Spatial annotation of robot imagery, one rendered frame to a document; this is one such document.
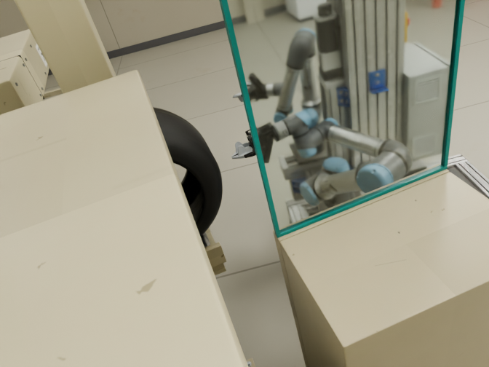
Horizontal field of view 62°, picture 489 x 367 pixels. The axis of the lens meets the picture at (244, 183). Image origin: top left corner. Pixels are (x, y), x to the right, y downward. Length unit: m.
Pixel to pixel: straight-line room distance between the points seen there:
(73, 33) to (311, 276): 0.81
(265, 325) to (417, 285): 1.59
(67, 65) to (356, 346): 0.92
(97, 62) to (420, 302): 0.93
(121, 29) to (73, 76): 6.57
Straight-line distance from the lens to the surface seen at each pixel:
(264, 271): 2.76
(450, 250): 1.11
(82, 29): 1.08
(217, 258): 1.68
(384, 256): 1.08
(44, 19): 1.08
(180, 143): 1.45
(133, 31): 7.66
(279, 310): 2.56
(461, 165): 3.12
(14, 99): 1.29
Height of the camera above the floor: 2.09
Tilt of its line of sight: 37 degrees down
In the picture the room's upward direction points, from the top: 15 degrees counter-clockwise
